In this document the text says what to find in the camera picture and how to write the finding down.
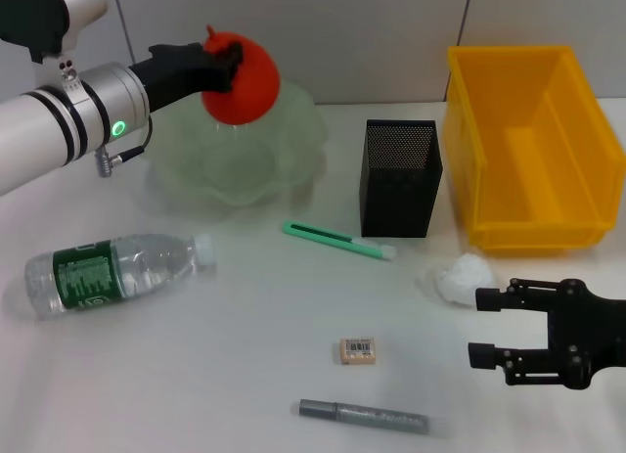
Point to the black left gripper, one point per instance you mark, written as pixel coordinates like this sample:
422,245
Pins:
171,76

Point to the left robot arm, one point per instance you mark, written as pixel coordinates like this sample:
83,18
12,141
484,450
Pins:
39,130

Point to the mint green utility knife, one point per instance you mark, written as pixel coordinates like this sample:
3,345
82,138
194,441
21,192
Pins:
332,238

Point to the grey marker pen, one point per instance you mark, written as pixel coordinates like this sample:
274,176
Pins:
342,410

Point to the beige eraser with barcode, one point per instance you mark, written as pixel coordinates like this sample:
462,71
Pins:
358,352

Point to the yellow plastic storage bin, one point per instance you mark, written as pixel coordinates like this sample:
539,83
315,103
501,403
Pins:
538,130

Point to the black mesh pen holder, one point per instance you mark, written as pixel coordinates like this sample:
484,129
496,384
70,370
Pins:
396,189

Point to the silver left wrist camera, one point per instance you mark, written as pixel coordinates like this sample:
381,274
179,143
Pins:
29,17

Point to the white paper ball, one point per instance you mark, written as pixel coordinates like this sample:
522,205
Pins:
464,277

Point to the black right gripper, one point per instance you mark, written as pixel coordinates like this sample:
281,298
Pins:
587,335

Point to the water bottle with green label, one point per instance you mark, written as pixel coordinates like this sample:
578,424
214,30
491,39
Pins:
112,272

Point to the translucent green fruit bowl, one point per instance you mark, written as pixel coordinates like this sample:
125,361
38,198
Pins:
244,169

